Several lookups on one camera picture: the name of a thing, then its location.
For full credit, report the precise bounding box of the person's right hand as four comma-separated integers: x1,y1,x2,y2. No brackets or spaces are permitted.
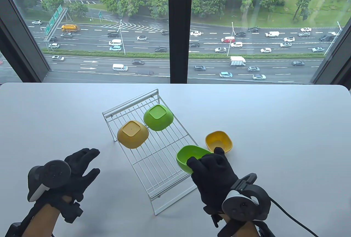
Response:
186,147,239,215

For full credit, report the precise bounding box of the person's left hand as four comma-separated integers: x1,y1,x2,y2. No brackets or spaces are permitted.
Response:
41,148,101,203

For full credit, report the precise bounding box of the green small dish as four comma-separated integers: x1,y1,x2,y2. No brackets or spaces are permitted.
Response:
176,145,213,174
143,104,174,131

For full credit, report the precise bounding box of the yellow small dish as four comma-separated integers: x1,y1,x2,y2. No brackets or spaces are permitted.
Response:
117,120,149,149
205,131,233,154

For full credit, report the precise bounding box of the white wire kitchen shelf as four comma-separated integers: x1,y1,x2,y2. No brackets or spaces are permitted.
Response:
102,89,213,216

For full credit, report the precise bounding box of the person's right forearm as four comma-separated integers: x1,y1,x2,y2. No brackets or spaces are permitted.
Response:
219,215,259,237

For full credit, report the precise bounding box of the person's left forearm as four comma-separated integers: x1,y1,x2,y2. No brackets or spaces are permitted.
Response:
21,196,72,237

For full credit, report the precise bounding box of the black left hand controller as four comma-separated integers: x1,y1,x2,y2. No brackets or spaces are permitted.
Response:
27,160,72,202

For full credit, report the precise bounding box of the black hand controller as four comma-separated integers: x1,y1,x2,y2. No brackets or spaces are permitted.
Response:
222,173,271,222
27,160,72,202

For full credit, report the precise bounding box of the black left wrist sensor box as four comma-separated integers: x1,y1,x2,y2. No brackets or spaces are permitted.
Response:
61,201,84,223

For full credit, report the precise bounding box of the black right hand controller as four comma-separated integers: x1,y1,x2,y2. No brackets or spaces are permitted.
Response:
222,173,271,222

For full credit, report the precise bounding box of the black right wrist camera band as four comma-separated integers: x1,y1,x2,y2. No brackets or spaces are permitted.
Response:
256,227,276,237

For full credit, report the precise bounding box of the black wrist camera band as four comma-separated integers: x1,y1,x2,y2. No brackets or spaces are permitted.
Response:
256,227,276,237
5,222,24,237

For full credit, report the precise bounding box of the black left wrist camera band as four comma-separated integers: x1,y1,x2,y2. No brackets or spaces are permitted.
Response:
5,222,24,237

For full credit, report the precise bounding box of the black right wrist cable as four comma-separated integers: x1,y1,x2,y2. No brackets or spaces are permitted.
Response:
270,197,320,237

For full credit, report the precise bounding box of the black window frame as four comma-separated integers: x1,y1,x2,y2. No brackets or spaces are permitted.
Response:
0,0,351,84

